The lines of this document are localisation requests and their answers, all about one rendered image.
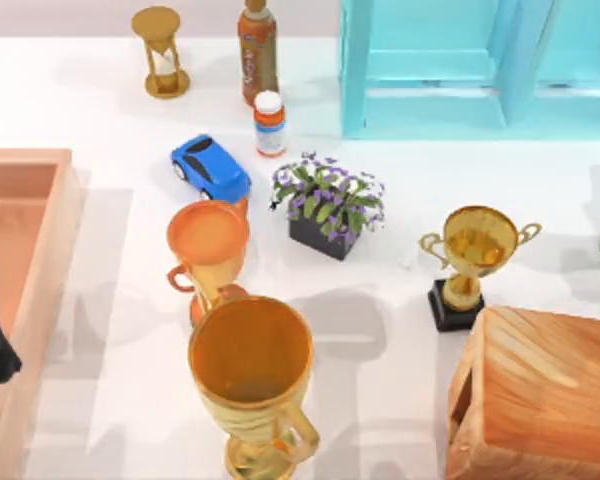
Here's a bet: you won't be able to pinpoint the golden hourglass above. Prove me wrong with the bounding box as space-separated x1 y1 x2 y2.
131 5 192 100

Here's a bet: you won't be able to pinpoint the large golden trophy cup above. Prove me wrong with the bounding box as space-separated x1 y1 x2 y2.
187 295 321 480

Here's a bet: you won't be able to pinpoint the light blue rack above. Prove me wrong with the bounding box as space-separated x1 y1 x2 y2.
337 0 600 142

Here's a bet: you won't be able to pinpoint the purple flowers in black pot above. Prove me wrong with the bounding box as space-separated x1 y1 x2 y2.
269 151 387 262

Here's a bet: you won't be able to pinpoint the small gold trophy black base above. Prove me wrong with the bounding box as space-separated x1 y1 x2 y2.
418 204 543 334

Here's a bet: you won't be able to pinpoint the wooden box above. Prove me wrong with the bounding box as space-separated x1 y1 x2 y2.
445 305 600 480

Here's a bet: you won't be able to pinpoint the salmon-coloured shallow box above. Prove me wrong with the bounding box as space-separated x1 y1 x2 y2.
0 148 85 480

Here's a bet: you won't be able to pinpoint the brown bottle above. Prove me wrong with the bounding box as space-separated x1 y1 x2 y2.
236 0 281 108

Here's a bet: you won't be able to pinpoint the orange trophy cup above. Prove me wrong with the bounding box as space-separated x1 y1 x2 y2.
166 199 252 329

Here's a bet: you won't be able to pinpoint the blue toy car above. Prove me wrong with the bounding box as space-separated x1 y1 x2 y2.
169 133 253 202

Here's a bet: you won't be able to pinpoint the orange and white pill bottle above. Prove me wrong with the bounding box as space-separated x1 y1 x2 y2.
252 90 289 159

